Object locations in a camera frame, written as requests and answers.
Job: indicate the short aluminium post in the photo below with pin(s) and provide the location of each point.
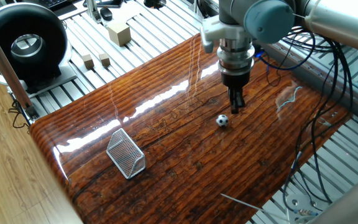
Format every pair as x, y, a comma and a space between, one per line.
93, 11

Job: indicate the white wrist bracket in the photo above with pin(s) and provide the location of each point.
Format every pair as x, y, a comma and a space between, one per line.
225, 31

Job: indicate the black keyboard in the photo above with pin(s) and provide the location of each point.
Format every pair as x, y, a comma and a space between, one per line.
53, 2

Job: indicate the small black white soccer ball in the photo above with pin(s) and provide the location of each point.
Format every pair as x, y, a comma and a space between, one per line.
222, 120

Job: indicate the brown frame post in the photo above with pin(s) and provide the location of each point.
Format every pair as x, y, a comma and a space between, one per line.
2, 62

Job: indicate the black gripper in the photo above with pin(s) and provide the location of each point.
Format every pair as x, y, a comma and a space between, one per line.
235, 79

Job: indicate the black flat device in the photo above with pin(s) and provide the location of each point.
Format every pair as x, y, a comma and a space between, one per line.
104, 3

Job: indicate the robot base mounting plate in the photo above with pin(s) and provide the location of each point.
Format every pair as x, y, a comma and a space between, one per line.
294, 202

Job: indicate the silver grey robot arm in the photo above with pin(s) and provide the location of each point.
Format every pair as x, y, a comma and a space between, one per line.
269, 21

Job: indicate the small wooden cube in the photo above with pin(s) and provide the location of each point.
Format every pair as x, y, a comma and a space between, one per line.
104, 59
88, 61

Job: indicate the small black device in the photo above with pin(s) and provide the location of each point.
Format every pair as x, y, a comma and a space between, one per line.
154, 3

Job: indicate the grey aluminium beam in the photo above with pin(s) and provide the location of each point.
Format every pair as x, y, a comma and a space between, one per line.
306, 74

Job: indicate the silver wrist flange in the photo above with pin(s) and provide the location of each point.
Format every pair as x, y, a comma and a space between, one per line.
235, 59

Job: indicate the glossy brown wooden board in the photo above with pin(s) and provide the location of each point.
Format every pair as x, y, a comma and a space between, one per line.
182, 155

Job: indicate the large wooden cube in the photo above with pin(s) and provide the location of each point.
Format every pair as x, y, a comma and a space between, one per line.
120, 34

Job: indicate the black computer mouse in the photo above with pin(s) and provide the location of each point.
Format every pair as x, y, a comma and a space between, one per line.
106, 14

